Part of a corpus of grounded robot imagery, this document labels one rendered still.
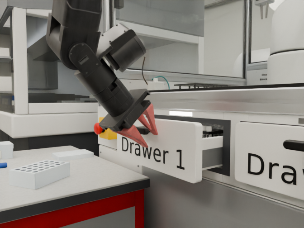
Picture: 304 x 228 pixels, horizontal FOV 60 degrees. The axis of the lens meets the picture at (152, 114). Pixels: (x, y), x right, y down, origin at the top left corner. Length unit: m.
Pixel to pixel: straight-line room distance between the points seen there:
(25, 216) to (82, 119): 0.82
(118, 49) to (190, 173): 0.26
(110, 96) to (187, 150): 0.17
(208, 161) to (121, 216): 0.31
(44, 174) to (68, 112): 0.68
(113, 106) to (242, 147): 0.25
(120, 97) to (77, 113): 0.89
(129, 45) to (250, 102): 0.24
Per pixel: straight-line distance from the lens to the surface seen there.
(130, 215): 0.75
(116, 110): 0.49
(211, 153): 0.54
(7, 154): 1.08
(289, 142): 0.43
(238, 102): 0.54
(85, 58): 0.42
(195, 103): 0.60
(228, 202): 0.58
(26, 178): 0.71
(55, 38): 0.43
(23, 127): 1.30
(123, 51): 0.47
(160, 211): 0.76
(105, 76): 0.47
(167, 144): 0.54
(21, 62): 1.30
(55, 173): 0.74
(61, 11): 0.41
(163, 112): 0.69
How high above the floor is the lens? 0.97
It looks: 3 degrees down
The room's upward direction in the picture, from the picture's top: straight up
